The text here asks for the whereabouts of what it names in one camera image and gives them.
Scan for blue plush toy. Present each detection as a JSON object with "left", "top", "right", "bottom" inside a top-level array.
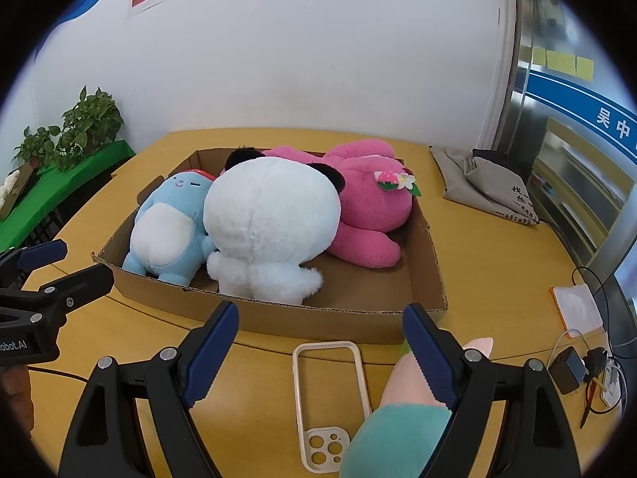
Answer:
[{"left": 122, "top": 169, "right": 216, "bottom": 287}]

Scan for pink pig plush teal shirt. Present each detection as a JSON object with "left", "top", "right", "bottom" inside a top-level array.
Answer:
[{"left": 338, "top": 335, "right": 495, "bottom": 478}]

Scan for white panda plush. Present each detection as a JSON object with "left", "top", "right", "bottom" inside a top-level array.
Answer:
[{"left": 203, "top": 147, "right": 346, "bottom": 306}]

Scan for pink plush bear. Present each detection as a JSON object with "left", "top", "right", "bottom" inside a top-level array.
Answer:
[{"left": 264, "top": 138, "right": 420, "bottom": 269}]

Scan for person's left hand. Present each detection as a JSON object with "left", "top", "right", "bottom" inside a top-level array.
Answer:
[{"left": 1, "top": 366, "right": 35, "bottom": 437}]

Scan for small white plush toy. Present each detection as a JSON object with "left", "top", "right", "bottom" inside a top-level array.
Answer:
[{"left": 0, "top": 168, "right": 21, "bottom": 208}]

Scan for black charger plug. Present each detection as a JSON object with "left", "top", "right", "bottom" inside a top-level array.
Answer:
[{"left": 549, "top": 347, "right": 586, "bottom": 395}]

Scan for green cloth covered shelf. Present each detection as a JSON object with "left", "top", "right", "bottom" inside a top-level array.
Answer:
[{"left": 0, "top": 140, "right": 135, "bottom": 251}]

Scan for smaller green potted plant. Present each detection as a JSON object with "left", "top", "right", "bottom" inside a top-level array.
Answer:
[{"left": 13, "top": 125, "right": 62, "bottom": 169}]

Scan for white orange power bank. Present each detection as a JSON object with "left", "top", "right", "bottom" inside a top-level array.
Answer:
[{"left": 551, "top": 284, "right": 604, "bottom": 337}]

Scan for brown cardboard box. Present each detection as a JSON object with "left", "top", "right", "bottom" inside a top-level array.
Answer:
[{"left": 94, "top": 148, "right": 447, "bottom": 343}]

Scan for grey canvas bag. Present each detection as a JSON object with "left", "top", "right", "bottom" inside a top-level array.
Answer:
[{"left": 429, "top": 146, "right": 540, "bottom": 225}]

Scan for blue window banner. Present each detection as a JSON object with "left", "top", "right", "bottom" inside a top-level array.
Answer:
[{"left": 525, "top": 69, "right": 637, "bottom": 162}]

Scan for yellow sticky notes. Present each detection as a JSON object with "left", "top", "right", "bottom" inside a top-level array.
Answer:
[{"left": 514, "top": 47, "right": 595, "bottom": 82}]

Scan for black cable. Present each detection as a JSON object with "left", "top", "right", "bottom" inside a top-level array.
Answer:
[{"left": 570, "top": 265, "right": 637, "bottom": 352}]

